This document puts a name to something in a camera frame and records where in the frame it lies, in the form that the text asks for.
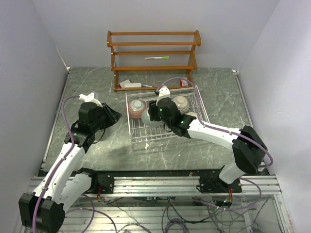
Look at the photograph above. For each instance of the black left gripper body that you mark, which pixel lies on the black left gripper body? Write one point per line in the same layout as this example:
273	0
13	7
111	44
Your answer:
103	119

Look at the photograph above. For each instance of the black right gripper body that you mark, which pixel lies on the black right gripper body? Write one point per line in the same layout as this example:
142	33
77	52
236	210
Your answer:
170	123

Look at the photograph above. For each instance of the blue dotted bowl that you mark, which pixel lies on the blue dotted bowl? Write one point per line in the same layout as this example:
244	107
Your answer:
147	122

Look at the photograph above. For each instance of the red floral pattern bowl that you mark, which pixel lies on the red floral pattern bowl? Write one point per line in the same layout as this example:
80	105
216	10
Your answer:
136	108

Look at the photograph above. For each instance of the white wire dish rack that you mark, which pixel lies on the white wire dish rack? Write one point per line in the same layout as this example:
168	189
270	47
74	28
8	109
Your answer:
138	132

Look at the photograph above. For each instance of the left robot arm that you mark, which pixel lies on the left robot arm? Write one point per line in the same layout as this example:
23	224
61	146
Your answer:
44	209

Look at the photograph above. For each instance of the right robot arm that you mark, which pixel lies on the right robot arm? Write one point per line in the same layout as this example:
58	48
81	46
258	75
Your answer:
247	147

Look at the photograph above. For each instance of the wooden shelf rack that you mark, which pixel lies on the wooden shelf rack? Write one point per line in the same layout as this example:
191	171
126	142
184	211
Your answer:
128	51

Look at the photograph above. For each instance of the purple pattern cream bowl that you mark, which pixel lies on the purple pattern cream bowl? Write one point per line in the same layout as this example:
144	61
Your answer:
182	104

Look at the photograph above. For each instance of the green leaf pattern bowl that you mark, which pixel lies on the green leaf pattern bowl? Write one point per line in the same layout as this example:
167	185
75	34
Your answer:
193	114

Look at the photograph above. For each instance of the red white card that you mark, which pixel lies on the red white card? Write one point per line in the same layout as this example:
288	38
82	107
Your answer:
124	83

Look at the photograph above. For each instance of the white rectangular eraser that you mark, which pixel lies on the white rectangular eraser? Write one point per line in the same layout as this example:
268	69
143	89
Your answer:
133	85

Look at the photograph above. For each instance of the red white small box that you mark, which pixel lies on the red white small box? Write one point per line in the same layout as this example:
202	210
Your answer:
184	82

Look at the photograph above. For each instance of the green capped marker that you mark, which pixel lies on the green capped marker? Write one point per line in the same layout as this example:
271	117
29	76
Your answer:
157	58

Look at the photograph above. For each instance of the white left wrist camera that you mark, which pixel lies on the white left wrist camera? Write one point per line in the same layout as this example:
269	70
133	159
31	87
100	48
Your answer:
92	97

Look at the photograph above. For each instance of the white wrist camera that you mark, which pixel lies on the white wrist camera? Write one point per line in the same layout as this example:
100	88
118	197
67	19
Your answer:
162	93
92	97

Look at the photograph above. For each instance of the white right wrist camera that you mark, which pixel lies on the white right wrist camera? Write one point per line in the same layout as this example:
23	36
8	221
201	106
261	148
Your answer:
162	93

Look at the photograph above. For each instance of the aluminium mounting rail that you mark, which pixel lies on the aluminium mounting rail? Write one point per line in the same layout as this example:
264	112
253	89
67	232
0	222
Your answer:
187	186

